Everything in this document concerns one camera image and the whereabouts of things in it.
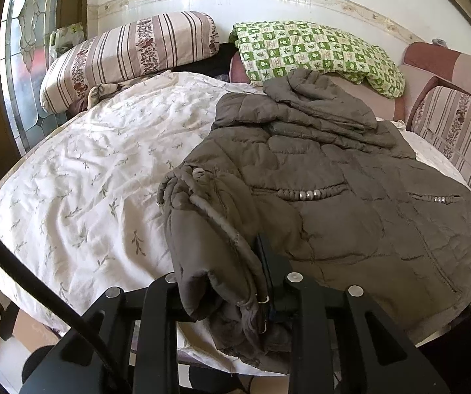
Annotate striped floral backrest cushion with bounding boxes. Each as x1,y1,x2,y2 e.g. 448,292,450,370
408,86,471,206

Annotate stained glass window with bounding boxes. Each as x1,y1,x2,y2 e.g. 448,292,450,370
0,0,92,159

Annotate maroon pillow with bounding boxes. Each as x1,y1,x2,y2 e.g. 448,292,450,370
229,55,256,86

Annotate grey-brown padded jacket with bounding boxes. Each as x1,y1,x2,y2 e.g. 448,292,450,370
157,68,471,375

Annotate white leaf-print quilt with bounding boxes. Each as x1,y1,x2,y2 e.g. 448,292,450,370
0,71,471,378

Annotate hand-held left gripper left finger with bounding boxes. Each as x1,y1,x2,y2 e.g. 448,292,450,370
20,272,197,394

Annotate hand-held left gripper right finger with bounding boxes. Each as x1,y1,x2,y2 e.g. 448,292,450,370
255,233,450,394

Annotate maroon and pink sofa back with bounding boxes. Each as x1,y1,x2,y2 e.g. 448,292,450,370
399,41,471,111

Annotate black cable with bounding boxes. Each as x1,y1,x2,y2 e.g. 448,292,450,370
0,212,132,394

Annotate striped floral pillow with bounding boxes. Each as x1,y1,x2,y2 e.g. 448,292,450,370
40,11,220,113

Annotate green checkered pillow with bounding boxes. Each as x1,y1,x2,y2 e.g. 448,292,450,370
231,20,406,99

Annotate small floral cloth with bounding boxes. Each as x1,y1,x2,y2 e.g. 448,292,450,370
87,83,123,101

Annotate cardboard box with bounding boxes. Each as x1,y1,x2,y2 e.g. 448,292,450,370
12,308,64,342

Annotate dark round stool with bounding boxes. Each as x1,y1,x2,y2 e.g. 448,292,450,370
21,344,69,383

